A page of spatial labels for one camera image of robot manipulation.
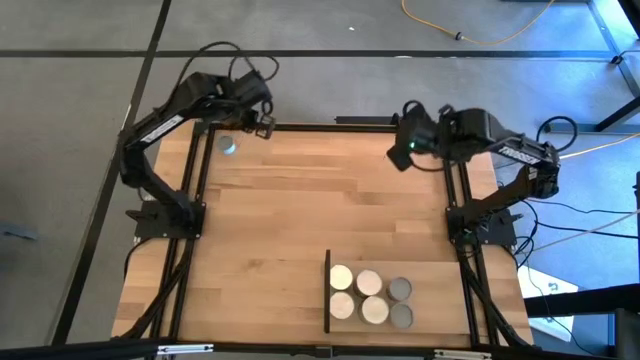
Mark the black beam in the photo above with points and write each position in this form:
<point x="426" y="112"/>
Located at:
<point x="575" y="302"/>

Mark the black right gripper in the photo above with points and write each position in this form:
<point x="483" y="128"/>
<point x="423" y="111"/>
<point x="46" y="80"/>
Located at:
<point x="422" y="127"/>

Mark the Carrots labelled tall can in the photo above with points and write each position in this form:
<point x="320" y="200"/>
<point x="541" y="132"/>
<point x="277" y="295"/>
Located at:
<point x="341" y="305"/>

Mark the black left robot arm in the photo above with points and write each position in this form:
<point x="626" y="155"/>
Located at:
<point x="160" y="127"/>

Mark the tall labelled tin can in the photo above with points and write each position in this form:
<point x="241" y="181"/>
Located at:
<point x="369" y="283"/>

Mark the white paper sheet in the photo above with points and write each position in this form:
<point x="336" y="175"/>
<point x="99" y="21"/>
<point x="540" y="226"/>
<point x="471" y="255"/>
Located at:
<point x="545" y="295"/>

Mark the grey-blue desk frame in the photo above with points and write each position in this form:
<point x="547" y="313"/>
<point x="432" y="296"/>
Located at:
<point x="575" y="128"/>

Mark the orange black-patterned short can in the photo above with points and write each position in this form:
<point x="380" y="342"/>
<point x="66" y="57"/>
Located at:
<point x="400" y="289"/>

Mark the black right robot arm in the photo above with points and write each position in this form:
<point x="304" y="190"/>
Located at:
<point x="520" y="150"/>

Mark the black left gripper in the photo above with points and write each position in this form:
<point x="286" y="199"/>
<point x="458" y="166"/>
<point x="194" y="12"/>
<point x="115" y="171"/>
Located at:
<point x="255" y="95"/>

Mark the Tomatoes labelled tall can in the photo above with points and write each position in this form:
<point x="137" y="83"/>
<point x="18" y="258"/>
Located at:
<point x="341" y="277"/>

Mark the silver metal bracket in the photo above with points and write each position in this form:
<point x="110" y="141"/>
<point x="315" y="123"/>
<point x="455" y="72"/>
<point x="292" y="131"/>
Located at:
<point x="185" y="348"/>
<point x="462" y="354"/>

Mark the Saucy spaghetti short can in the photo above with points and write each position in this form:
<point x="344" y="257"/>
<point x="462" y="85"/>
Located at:
<point x="401" y="316"/>

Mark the black bar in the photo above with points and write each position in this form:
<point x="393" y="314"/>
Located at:
<point x="365" y="120"/>

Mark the black aluminium table frame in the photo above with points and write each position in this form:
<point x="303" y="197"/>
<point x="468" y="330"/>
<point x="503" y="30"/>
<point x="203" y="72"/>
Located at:
<point x="310" y="128"/>

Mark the tall yellow blue can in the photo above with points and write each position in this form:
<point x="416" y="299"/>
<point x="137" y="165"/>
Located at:
<point x="374" y="310"/>

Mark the short blue tin can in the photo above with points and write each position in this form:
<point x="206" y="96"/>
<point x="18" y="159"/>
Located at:
<point x="226" y="145"/>

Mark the black camera rig frame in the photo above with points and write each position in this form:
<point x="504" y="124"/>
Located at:
<point x="75" y="350"/>

